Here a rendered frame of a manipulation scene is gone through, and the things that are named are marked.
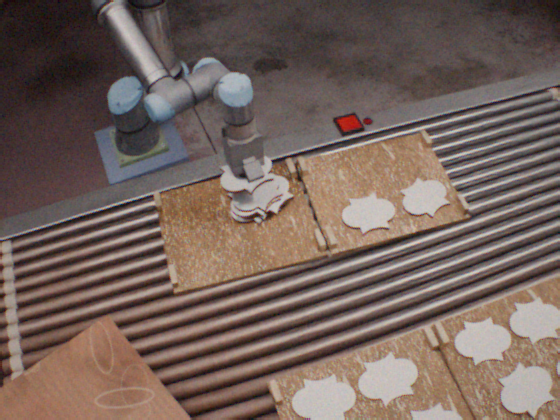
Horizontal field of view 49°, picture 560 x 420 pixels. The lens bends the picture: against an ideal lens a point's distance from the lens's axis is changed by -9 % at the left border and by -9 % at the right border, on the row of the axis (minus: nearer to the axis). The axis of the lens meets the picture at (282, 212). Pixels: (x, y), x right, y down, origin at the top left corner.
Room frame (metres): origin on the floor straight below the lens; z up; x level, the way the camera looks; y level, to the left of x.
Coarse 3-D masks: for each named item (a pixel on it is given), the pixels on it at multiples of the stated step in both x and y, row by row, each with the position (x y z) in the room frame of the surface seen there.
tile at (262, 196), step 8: (272, 176) 1.23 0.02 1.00; (264, 184) 1.21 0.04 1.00; (272, 184) 1.20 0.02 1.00; (256, 192) 1.18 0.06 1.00; (264, 192) 1.18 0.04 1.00; (272, 192) 1.17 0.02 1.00; (280, 192) 1.17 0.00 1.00; (232, 200) 1.16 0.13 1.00; (240, 200) 1.16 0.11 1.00; (248, 200) 1.15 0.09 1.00; (256, 200) 1.15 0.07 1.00; (264, 200) 1.15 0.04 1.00; (272, 200) 1.15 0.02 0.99; (240, 208) 1.13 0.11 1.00; (248, 208) 1.13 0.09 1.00; (256, 208) 1.13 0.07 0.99; (264, 208) 1.12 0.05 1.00
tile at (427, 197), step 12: (420, 180) 1.22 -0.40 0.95; (432, 180) 1.22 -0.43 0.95; (408, 192) 1.18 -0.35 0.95; (420, 192) 1.17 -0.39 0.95; (432, 192) 1.17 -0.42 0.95; (444, 192) 1.17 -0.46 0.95; (408, 204) 1.14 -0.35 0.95; (420, 204) 1.13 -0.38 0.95; (432, 204) 1.13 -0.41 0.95; (444, 204) 1.13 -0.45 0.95; (420, 216) 1.10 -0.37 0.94; (432, 216) 1.09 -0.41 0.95
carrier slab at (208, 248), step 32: (192, 192) 1.25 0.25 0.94; (224, 192) 1.24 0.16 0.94; (288, 192) 1.22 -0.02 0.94; (160, 224) 1.15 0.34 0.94; (192, 224) 1.14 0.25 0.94; (224, 224) 1.13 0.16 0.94; (256, 224) 1.12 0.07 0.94; (288, 224) 1.11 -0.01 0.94; (192, 256) 1.03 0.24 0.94; (224, 256) 1.02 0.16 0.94; (256, 256) 1.01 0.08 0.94; (288, 256) 1.00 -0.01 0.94; (320, 256) 1.00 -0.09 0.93; (192, 288) 0.93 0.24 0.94
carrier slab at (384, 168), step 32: (320, 160) 1.34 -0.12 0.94; (352, 160) 1.33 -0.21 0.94; (384, 160) 1.32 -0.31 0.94; (416, 160) 1.31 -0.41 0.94; (320, 192) 1.21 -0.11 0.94; (352, 192) 1.20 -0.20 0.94; (384, 192) 1.20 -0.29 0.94; (448, 192) 1.18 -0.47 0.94; (320, 224) 1.10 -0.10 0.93; (416, 224) 1.07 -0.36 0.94; (448, 224) 1.07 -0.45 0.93
